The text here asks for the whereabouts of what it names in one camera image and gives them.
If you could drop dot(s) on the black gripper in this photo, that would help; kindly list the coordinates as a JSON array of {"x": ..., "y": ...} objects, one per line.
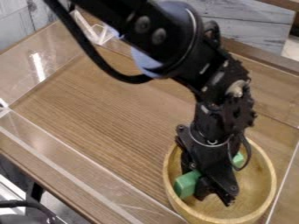
[{"x": 206, "y": 163}]

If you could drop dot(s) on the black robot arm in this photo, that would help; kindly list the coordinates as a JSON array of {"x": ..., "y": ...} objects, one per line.
[{"x": 176, "y": 46}]

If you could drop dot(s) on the green rectangular block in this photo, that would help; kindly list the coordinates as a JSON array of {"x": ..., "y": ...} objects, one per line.
[{"x": 185, "y": 181}]

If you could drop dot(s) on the black table leg frame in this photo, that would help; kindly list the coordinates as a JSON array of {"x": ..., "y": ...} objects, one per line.
[{"x": 46, "y": 209}]

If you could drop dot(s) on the clear acrylic corner bracket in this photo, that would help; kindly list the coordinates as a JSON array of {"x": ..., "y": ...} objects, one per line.
[{"x": 96, "y": 32}]

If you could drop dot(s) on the clear acrylic tray wall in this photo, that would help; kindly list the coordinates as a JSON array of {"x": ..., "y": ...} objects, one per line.
[{"x": 89, "y": 137}]

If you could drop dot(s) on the wooden brown bowl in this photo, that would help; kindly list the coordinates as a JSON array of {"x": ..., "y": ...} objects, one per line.
[{"x": 256, "y": 181}]

